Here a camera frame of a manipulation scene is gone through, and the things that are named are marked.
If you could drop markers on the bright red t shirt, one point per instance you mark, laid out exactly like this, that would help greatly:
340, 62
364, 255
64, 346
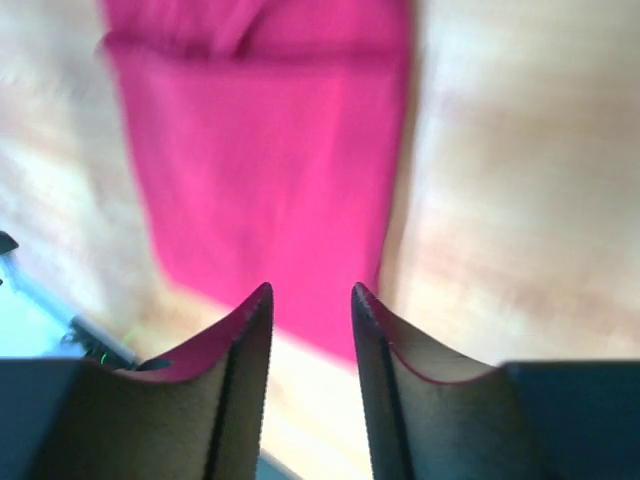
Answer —
265, 138

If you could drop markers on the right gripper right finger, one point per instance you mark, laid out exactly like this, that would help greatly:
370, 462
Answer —
431, 412

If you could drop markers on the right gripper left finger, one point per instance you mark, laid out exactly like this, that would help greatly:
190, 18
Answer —
194, 412

